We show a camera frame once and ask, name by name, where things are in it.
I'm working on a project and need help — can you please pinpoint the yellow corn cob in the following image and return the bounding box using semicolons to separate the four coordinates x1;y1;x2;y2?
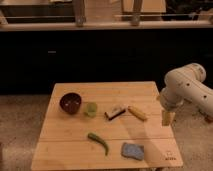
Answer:
128;106;147;121

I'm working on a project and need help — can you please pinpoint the wooden table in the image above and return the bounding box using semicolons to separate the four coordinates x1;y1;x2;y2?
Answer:
31;82;183;171

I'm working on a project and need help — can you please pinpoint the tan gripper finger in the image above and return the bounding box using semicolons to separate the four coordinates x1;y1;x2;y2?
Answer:
162;110;175;126

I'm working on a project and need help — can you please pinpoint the dark purple bowl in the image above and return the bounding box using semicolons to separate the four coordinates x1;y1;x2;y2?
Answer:
59;93;82;115

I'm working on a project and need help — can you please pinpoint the green plastic cup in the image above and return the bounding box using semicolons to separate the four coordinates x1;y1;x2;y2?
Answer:
84;102;97;117

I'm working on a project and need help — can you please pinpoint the blue sponge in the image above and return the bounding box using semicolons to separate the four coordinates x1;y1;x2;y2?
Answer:
121;143;144;161

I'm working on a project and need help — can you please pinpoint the green chili pepper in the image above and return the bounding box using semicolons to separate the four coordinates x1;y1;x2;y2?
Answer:
87;132;109;156

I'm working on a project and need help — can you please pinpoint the dark brush block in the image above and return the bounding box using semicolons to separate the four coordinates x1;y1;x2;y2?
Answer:
105;106;126;121

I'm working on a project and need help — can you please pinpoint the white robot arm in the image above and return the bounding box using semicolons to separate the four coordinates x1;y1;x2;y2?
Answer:
159;63;213;126

